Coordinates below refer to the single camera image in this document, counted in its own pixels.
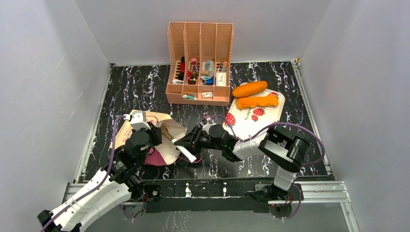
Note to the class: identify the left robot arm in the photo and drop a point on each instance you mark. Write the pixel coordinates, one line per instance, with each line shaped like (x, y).
(113, 184)

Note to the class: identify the metal tongs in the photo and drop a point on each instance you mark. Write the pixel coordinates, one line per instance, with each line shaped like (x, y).
(183, 146)

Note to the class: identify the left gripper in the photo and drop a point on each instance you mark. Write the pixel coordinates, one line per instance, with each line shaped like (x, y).
(155, 132)

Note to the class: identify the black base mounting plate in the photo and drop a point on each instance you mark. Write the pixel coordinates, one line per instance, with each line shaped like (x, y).
(223, 194)

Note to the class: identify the white label box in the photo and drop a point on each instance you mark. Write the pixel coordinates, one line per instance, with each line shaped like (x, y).
(221, 79)

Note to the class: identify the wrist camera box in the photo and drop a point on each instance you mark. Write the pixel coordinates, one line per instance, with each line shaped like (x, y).
(137, 120)
(205, 122)

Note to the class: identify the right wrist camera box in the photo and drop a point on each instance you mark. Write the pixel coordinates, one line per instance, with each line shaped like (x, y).
(205, 122)

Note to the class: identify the aluminium frame rail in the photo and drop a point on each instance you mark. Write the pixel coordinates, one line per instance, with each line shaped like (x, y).
(326, 192)

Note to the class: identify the pink capped tube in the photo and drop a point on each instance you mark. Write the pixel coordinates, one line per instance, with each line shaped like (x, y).
(193, 72)

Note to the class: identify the strawberry print tray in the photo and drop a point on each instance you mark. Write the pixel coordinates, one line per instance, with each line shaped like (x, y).
(247, 122)

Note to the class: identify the orange plastic file organizer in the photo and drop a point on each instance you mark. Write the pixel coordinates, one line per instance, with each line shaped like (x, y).
(204, 41)

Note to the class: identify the smooth orange bread loaf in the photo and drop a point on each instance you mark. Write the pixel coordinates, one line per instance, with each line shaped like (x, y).
(249, 89)

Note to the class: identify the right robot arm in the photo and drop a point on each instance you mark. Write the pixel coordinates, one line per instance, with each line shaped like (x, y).
(287, 151)

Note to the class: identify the blue tape dispenser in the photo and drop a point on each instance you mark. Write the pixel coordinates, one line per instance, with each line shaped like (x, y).
(207, 72)

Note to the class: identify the small white card box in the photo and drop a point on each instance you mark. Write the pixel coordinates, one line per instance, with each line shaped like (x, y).
(206, 95)

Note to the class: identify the green marker pen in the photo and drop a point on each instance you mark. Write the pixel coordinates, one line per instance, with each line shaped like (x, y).
(189, 97)

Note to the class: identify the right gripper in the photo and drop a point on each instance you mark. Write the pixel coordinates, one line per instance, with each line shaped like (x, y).
(195, 139)

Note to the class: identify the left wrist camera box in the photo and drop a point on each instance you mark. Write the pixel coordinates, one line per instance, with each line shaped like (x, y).
(137, 120)

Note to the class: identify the fake orange bread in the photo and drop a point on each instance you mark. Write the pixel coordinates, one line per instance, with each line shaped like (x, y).
(251, 102)

